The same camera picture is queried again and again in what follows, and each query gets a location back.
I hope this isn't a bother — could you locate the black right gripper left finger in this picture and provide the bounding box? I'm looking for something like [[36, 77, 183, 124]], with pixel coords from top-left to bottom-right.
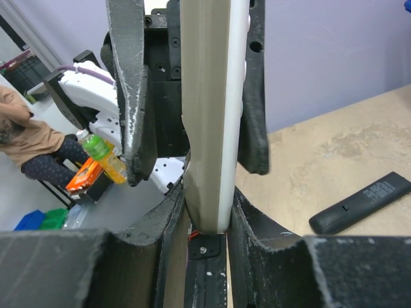
[[1, 185, 188, 307]]

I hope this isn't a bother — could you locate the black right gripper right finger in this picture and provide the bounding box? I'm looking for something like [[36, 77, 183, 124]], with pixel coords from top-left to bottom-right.
[[229, 190, 410, 307]]

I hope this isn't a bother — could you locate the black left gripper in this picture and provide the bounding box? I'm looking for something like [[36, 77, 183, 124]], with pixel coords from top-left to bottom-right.
[[106, 1, 269, 187]]

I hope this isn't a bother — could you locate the beige white remote control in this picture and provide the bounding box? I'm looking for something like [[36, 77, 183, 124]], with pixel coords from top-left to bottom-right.
[[180, 1, 250, 235]]

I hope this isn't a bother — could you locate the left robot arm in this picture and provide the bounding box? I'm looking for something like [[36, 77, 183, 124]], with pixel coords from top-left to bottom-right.
[[45, 1, 269, 194]]

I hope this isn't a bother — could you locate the orange snack box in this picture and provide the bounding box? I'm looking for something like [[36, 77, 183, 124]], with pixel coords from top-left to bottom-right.
[[66, 158, 103, 193]]

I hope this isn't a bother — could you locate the green juice bottle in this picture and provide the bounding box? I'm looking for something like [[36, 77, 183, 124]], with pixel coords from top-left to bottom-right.
[[76, 130, 127, 184]]

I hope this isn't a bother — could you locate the person in brown shirt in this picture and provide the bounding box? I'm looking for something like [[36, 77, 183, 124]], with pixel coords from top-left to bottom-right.
[[1, 85, 89, 189]]

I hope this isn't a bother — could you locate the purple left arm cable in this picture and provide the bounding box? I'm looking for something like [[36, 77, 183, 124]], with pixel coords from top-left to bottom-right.
[[56, 63, 117, 86]]

